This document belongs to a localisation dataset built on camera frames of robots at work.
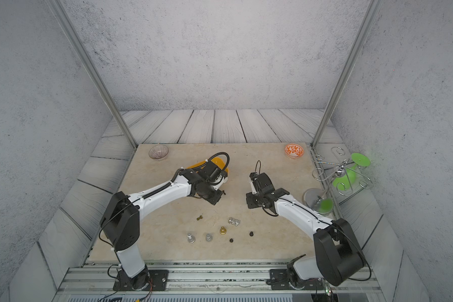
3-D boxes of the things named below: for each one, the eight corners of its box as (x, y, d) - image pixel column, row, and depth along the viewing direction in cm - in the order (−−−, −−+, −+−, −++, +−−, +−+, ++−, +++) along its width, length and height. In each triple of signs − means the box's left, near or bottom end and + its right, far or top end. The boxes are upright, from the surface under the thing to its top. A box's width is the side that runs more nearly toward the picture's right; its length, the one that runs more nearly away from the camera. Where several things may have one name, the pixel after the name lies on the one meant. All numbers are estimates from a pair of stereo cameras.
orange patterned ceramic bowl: (286, 159, 114) (287, 155, 111) (283, 147, 121) (284, 143, 118) (303, 159, 114) (305, 155, 111) (299, 147, 121) (301, 143, 118)
